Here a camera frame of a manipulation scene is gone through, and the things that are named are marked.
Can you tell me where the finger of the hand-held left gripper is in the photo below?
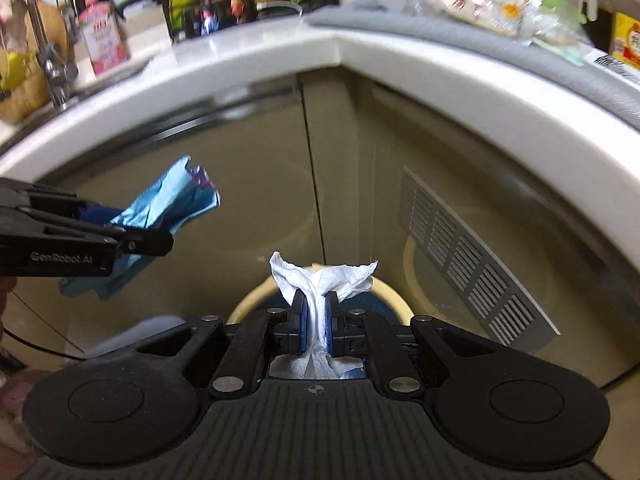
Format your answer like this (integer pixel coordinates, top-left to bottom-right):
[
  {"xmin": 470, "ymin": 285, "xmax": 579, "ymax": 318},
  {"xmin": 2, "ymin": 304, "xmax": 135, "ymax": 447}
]
[
  {"xmin": 0, "ymin": 209, "xmax": 175, "ymax": 257},
  {"xmin": 0, "ymin": 177, "xmax": 117, "ymax": 224}
]

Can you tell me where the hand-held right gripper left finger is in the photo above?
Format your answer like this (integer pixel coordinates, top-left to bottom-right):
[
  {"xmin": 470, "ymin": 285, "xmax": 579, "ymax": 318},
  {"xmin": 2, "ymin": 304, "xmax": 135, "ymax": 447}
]
[{"xmin": 135, "ymin": 289, "xmax": 308, "ymax": 402}]

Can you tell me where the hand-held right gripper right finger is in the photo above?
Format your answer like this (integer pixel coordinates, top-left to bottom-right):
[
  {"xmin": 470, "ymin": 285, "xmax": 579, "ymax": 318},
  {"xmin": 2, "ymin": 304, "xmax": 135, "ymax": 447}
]
[{"xmin": 325, "ymin": 291, "xmax": 503, "ymax": 397}]

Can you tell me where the white tissue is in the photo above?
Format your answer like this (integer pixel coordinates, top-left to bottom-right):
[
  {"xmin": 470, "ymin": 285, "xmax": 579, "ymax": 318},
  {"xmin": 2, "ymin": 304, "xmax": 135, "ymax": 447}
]
[{"xmin": 270, "ymin": 251, "xmax": 379, "ymax": 381}]

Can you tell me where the blue wrapper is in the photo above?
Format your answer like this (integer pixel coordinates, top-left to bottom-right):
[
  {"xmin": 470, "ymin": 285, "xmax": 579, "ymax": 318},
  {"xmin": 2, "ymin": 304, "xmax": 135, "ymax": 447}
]
[{"xmin": 58, "ymin": 155, "xmax": 221, "ymax": 302}]

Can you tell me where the cream rimmed blue bin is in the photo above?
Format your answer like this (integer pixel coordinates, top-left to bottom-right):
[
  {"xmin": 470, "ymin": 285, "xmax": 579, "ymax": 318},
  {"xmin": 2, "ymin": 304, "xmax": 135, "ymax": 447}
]
[{"xmin": 226, "ymin": 262, "xmax": 414, "ymax": 342}]

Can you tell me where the chrome faucet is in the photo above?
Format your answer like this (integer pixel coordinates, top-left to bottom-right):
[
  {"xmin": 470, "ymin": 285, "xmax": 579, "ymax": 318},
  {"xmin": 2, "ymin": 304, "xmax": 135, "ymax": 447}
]
[{"xmin": 20, "ymin": 0, "xmax": 79, "ymax": 112}]

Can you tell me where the stainless steel sink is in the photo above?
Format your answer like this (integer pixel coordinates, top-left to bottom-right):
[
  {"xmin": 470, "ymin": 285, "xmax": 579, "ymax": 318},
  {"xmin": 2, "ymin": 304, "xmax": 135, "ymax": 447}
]
[{"xmin": 74, "ymin": 59, "xmax": 152, "ymax": 102}]

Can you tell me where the beige narrow corner panel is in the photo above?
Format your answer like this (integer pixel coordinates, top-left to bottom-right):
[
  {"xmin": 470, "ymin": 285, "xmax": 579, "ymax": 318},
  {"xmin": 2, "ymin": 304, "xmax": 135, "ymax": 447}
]
[{"xmin": 298, "ymin": 70, "xmax": 376, "ymax": 282}]

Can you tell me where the pink fuzzy cloth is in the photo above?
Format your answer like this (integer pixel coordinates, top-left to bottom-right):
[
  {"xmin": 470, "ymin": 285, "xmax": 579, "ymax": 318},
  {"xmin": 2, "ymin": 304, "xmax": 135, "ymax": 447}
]
[{"xmin": 0, "ymin": 359, "xmax": 37, "ymax": 467}]

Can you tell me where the grey vent grille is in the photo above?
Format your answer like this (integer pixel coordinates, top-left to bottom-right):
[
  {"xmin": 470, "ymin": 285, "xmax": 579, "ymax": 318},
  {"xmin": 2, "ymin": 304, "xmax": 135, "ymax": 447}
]
[{"xmin": 398, "ymin": 165, "xmax": 562, "ymax": 357}]

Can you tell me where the beige vented cabinet door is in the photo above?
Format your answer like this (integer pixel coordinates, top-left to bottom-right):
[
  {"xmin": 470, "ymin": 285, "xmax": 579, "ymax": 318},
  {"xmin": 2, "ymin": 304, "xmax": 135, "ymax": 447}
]
[{"xmin": 359, "ymin": 74, "xmax": 640, "ymax": 392}]

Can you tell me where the dark printed packet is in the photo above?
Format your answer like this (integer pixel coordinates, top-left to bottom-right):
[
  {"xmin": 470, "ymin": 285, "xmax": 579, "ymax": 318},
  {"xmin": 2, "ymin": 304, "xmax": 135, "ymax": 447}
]
[{"xmin": 184, "ymin": 0, "xmax": 259, "ymax": 39}]

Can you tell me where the grey counter mat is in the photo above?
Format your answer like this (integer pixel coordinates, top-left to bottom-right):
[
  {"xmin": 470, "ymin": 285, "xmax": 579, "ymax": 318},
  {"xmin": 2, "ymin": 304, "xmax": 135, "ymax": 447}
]
[{"xmin": 304, "ymin": 0, "xmax": 640, "ymax": 132}]

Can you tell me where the clear printed plastic bag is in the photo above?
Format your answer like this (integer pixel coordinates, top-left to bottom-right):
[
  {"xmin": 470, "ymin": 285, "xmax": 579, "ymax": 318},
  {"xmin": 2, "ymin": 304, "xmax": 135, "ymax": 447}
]
[{"xmin": 385, "ymin": 0, "xmax": 533, "ymax": 38}]

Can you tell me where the green plastic wrapper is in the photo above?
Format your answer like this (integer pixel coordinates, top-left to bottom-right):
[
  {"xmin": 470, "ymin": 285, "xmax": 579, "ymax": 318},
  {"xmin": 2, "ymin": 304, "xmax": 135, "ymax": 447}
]
[{"xmin": 529, "ymin": 0, "xmax": 587, "ymax": 65}]

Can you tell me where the white printed paper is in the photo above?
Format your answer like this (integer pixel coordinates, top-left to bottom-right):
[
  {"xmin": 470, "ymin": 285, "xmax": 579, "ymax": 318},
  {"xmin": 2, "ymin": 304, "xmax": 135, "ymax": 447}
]
[{"xmin": 592, "ymin": 51, "xmax": 632, "ymax": 70}]

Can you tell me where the yellow labelled bottle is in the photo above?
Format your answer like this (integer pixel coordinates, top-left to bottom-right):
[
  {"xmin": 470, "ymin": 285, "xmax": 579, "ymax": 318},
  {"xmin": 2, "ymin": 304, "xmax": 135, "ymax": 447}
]
[{"xmin": 607, "ymin": 0, "xmax": 640, "ymax": 69}]

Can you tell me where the black cable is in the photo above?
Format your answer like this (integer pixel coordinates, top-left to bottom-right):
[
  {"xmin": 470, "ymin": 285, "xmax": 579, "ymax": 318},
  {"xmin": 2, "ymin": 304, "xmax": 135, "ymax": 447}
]
[{"xmin": 0, "ymin": 325, "xmax": 89, "ymax": 361}]

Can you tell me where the chrome cabinet handle rail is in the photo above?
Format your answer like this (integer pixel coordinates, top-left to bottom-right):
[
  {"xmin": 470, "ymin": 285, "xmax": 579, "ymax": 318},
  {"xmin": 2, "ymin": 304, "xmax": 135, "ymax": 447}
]
[{"xmin": 30, "ymin": 91, "xmax": 304, "ymax": 171}]

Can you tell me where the black wire rack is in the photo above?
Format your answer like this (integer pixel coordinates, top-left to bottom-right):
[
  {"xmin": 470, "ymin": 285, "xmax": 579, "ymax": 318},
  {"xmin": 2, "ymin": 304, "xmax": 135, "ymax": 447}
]
[{"xmin": 162, "ymin": 0, "xmax": 341, "ymax": 45}]

